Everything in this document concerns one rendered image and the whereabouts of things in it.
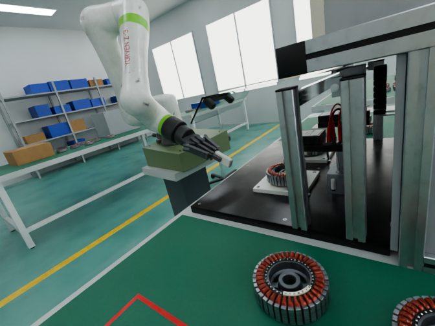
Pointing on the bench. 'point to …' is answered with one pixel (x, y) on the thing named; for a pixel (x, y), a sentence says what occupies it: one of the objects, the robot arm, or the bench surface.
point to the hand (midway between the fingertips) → (223, 158)
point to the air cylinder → (336, 180)
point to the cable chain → (380, 74)
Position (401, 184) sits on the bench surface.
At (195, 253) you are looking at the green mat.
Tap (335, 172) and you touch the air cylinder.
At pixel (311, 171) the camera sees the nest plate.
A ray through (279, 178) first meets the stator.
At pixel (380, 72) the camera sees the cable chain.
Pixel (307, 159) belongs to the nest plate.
